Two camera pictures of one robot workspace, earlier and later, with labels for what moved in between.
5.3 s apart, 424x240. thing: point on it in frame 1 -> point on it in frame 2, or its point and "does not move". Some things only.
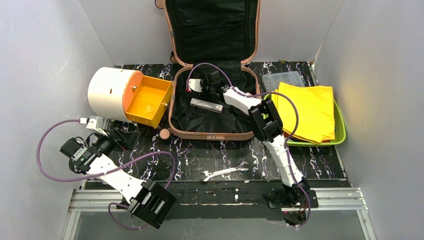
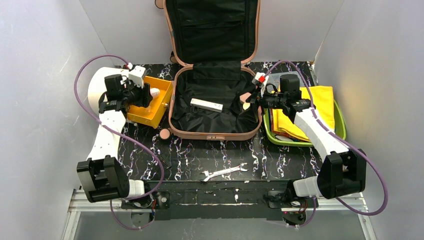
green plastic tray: x=340 y=129 does not move
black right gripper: x=206 y=85 -> x=260 y=99
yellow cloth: x=316 y=124 does not move
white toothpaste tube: x=206 y=105 does not move
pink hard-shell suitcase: x=212 y=40 does not move
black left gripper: x=117 y=140 -> x=146 y=94
